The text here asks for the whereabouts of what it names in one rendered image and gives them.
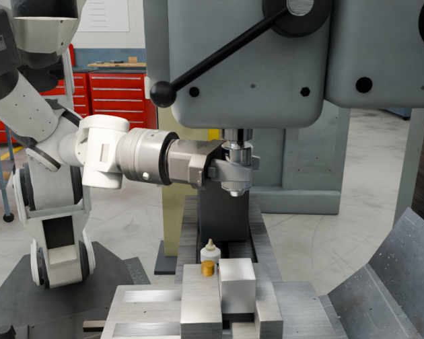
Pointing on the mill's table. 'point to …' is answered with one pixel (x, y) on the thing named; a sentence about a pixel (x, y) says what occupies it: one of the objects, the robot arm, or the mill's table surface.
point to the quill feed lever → (273, 7)
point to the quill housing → (244, 68)
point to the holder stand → (223, 214)
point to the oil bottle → (210, 253)
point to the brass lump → (208, 268)
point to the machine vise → (279, 329)
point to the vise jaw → (200, 305)
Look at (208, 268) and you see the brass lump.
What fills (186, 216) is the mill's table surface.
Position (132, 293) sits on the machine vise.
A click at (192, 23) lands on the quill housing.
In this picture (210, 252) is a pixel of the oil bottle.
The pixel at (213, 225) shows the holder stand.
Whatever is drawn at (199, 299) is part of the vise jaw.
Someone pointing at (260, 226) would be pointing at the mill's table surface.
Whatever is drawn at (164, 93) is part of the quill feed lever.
